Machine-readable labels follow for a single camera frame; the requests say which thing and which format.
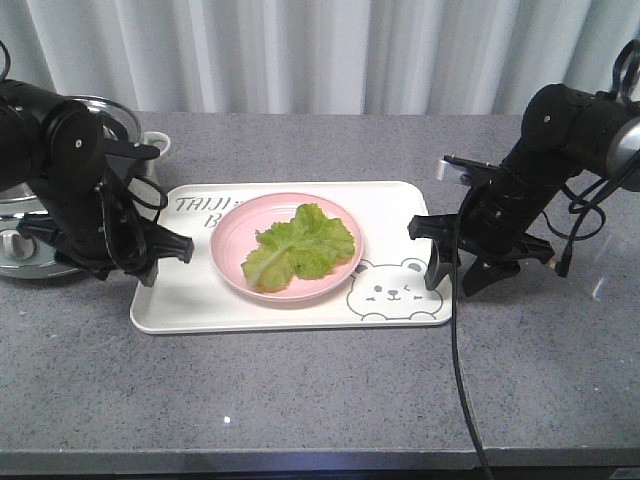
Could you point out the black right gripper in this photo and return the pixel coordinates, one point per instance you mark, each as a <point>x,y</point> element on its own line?
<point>504,203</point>

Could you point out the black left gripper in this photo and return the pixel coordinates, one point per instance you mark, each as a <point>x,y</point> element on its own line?
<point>91,221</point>

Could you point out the pink round plate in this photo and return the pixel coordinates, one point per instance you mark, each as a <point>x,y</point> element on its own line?
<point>234,238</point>

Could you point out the cream bear serving tray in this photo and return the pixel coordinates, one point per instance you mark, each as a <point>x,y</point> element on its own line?
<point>386,288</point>

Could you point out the green lettuce leaf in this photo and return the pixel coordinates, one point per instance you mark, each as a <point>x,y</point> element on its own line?
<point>308,247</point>

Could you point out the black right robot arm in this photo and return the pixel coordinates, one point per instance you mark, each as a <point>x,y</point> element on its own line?
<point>564,132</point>

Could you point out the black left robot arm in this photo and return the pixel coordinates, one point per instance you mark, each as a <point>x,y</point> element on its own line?
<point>56,146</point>

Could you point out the white pleated curtain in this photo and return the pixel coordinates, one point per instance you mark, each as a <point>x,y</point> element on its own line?
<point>321,57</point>

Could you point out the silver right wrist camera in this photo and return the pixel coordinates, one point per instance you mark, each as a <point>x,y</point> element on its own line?
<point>462,171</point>

